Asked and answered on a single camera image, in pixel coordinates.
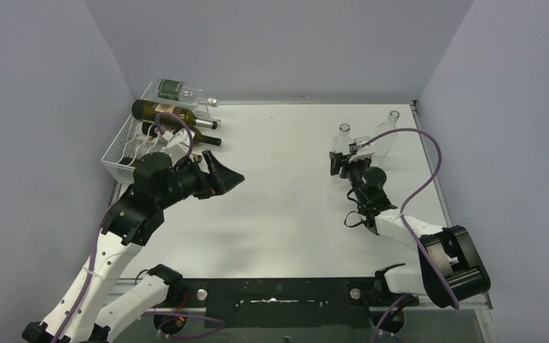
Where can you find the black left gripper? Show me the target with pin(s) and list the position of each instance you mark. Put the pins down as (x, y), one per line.
(211, 174)

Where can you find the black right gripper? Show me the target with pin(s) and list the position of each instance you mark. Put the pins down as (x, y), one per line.
(342, 165)

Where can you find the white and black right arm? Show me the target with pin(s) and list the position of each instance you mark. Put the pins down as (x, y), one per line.
(449, 268)

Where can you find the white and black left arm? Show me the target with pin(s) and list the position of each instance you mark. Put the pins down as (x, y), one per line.
(82, 315)

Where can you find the dark green wine bottle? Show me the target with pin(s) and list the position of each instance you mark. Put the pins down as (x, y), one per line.
(198, 137)

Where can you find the clear bottle with dark label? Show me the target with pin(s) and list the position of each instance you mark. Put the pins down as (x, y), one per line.
(183, 93)

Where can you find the brown bottle with tan label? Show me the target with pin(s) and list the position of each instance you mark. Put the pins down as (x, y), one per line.
(144, 110)

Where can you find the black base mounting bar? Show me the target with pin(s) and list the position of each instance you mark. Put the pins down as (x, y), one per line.
(284, 302)

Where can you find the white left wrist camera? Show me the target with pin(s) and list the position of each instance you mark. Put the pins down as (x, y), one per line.
(177, 144)

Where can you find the white wire wine rack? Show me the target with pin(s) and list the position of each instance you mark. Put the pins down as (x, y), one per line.
(130, 143)

